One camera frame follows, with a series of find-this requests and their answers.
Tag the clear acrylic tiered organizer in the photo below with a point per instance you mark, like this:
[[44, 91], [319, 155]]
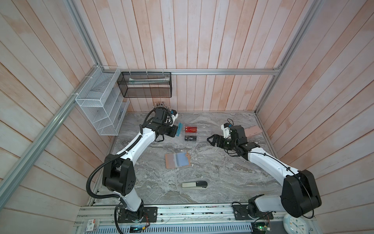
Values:
[[202, 134]]

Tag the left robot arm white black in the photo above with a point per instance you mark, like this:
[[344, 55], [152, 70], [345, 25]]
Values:
[[119, 174]]

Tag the bundle of pencils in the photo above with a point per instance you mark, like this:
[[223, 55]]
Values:
[[162, 104]]

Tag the black VIP card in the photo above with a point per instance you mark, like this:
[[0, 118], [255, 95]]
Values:
[[190, 138]]

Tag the white wall clock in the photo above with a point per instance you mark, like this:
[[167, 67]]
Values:
[[294, 225]]

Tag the pink pencil case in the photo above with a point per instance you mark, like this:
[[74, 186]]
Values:
[[252, 131]]

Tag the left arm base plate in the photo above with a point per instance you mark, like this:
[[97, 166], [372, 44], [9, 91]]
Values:
[[143, 215]]

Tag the black mesh wall basket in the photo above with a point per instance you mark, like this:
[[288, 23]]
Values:
[[145, 84]]

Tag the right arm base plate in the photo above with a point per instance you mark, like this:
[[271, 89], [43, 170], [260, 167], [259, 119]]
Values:
[[242, 212]]

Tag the small white label box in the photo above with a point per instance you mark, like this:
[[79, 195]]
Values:
[[92, 225]]

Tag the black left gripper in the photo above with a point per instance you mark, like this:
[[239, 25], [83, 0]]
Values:
[[174, 129]]

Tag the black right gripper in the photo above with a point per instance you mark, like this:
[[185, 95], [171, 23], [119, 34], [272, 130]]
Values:
[[219, 141]]

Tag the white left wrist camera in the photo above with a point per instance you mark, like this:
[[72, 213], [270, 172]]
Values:
[[173, 116]]

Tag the aluminium front rail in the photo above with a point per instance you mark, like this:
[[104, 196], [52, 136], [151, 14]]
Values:
[[205, 218]]

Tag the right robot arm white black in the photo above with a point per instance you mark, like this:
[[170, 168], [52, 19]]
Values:
[[299, 194]]

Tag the beige black stapler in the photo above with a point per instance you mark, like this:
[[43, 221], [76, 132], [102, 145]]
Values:
[[195, 185]]

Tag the white wire mesh shelf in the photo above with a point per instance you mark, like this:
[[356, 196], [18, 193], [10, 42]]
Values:
[[101, 100]]

